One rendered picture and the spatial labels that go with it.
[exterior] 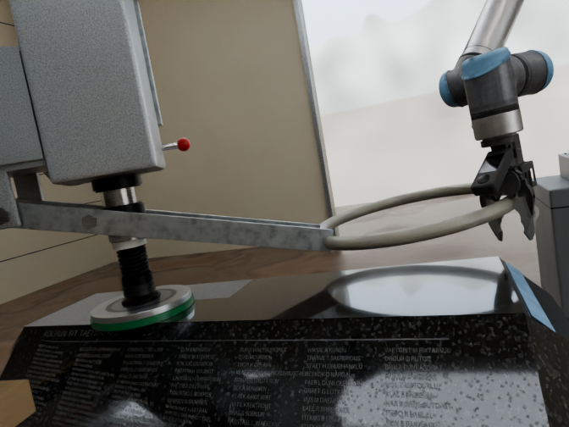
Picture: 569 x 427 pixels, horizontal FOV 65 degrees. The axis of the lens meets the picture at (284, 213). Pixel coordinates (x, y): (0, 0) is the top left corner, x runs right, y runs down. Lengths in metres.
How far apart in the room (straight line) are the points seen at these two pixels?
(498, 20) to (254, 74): 5.09
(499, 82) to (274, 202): 5.26
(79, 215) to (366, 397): 0.64
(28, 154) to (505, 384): 0.87
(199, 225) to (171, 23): 6.03
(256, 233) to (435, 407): 0.49
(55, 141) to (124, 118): 0.13
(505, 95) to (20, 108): 0.90
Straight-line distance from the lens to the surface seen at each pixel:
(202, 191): 6.56
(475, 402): 0.70
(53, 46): 0.97
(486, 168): 0.96
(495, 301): 0.79
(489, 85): 0.97
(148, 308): 0.96
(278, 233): 0.97
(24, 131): 0.97
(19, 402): 0.77
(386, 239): 0.89
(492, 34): 1.24
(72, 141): 0.93
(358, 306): 0.81
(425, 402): 0.70
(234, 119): 6.26
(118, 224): 0.97
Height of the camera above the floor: 1.07
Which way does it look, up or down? 6 degrees down
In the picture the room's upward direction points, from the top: 10 degrees counter-clockwise
